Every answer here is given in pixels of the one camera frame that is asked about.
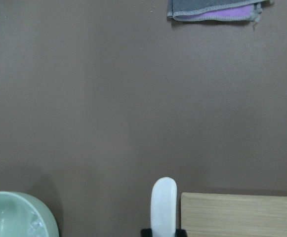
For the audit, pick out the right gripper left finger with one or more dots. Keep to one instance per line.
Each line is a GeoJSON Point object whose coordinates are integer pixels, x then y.
{"type": "Point", "coordinates": [146, 232]}

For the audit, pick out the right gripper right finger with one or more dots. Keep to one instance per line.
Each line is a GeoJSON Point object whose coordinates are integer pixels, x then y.
{"type": "Point", "coordinates": [180, 233]}

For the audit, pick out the white ceramic spoon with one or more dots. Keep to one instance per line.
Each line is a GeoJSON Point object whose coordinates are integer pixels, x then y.
{"type": "Point", "coordinates": [163, 208]}

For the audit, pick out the single clear ice cube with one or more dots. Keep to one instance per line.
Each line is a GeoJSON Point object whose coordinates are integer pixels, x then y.
{"type": "Point", "coordinates": [36, 227]}

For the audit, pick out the mint green bowl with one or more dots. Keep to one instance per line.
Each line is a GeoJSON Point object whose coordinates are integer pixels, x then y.
{"type": "Point", "coordinates": [16, 210]}

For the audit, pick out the bamboo cutting board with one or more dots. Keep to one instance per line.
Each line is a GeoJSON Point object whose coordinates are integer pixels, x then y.
{"type": "Point", "coordinates": [224, 215]}

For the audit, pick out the grey folded cloth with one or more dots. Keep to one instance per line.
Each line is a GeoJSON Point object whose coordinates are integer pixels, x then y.
{"type": "Point", "coordinates": [215, 12]}

